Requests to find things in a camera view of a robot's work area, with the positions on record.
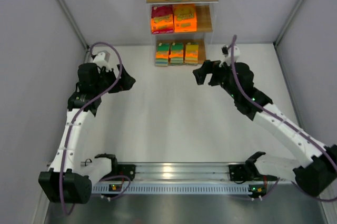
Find orange yellow sponge pack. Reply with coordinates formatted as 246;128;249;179
184;42;199;64

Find small green orange sponge pack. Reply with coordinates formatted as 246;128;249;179
169;42;184;65

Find orange Scrub Daddy box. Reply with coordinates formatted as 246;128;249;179
173;4;197;33

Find pink Scrub Mommy box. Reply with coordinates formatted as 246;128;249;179
150;5;174;34

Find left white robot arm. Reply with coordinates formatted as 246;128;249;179
38;63;136;204

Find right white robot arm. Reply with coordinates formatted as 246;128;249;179
193;60;336;197

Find clear acrylic shelf unit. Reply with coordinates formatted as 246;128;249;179
146;0;220;67

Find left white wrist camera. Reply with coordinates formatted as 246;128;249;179
92;51;111;70

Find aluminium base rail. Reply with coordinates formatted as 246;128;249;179
42;161;330;195

